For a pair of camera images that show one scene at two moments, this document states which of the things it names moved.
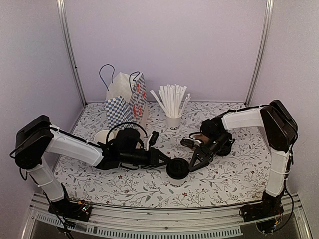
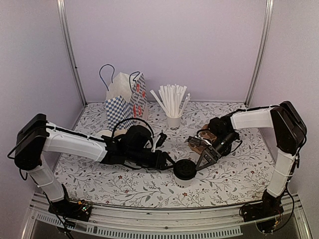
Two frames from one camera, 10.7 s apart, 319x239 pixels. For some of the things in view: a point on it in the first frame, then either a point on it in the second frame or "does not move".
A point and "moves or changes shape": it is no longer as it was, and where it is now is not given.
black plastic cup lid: x=177 y=168 moves or changes shape
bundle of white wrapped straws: x=173 y=99 does not move
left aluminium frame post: x=62 y=13 does not move
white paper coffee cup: x=178 y=182 moves or changes shape
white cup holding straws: x=174 y=123 does not move
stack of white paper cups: x=101 y=136 does not move
